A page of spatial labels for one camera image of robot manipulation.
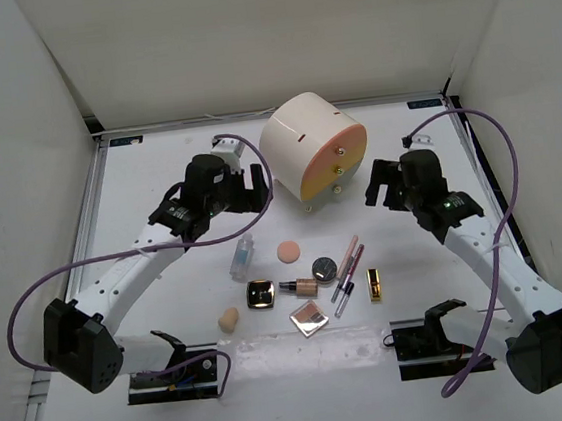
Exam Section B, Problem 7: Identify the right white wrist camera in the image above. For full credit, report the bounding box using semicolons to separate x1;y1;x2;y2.
401;133;434;149

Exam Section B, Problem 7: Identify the cream round drawer cabinet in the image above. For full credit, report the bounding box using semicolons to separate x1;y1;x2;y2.
259;92;360;212

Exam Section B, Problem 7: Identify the round peach powder puff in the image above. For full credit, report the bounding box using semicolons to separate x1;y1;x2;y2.
276;240;301;264

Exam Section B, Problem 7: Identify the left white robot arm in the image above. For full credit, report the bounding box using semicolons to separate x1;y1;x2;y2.
43;153;273;394

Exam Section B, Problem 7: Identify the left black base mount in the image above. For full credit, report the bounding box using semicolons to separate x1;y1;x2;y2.
127;348;219;406

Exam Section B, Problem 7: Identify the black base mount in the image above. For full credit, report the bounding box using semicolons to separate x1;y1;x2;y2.
127;348;219;406
382;319;473;382

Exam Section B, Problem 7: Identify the beige foundation bottle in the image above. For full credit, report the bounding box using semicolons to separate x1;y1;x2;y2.
279;278;319;298

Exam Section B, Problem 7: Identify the pink slim makeup pencil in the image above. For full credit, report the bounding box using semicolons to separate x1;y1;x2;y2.
336;235;359;279

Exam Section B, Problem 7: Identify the clear black-capped mascara tube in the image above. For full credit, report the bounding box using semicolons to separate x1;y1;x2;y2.
334;282;355;318

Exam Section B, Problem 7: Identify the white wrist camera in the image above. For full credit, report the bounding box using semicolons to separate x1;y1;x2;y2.
401;133;434;149
211;134;245;173

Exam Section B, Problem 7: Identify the gold black lipstick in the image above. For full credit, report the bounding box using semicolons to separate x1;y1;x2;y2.
366;268;382;303

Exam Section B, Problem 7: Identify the clear bottle blue label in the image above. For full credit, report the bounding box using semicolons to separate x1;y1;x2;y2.
229;232;254;282

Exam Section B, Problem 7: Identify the red lip gloss tube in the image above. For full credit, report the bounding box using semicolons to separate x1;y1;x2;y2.
331;244;364;304

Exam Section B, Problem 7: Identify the black gold square compact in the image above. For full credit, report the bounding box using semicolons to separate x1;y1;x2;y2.
246;279;276;310

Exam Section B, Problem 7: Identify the yellow middle drawer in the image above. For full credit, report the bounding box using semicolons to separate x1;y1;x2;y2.
300;155;363;201

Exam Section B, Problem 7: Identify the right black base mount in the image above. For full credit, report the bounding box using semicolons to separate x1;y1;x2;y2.
382;319;473;382

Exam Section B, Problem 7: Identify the pale bottom drawer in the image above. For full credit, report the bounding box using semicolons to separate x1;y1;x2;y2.
305;173;355;209

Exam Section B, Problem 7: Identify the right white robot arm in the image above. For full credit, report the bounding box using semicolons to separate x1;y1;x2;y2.
365;149;562;394

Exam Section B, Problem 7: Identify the black round jar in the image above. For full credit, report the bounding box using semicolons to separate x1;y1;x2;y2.
311;256;338;285

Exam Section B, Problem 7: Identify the beige makeup sponge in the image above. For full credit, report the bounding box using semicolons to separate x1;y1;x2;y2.
217;307;240;334

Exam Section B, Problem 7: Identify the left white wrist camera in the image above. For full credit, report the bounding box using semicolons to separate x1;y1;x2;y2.
211;134;245;173

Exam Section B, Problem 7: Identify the brown eyeshadow palette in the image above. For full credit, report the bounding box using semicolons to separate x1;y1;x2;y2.
289;300;329;338

